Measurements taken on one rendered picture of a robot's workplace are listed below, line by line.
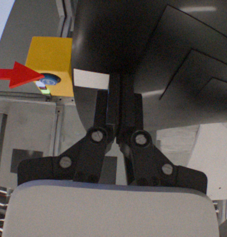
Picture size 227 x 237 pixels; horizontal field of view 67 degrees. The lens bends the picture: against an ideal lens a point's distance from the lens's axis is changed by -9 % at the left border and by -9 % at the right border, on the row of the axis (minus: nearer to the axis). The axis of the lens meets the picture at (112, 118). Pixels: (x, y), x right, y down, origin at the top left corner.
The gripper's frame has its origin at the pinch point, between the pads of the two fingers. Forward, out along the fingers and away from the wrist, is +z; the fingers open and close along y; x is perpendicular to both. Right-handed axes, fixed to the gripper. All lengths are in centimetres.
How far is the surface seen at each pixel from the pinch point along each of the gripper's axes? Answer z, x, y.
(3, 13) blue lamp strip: 9.7, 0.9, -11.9
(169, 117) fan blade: 2.8, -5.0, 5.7
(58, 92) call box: 23.7, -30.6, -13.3
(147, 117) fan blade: 2.7, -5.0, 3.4
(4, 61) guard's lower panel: 61, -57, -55
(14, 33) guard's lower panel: 78, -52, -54
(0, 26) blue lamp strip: 8.6, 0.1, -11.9
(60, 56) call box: 23.5, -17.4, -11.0
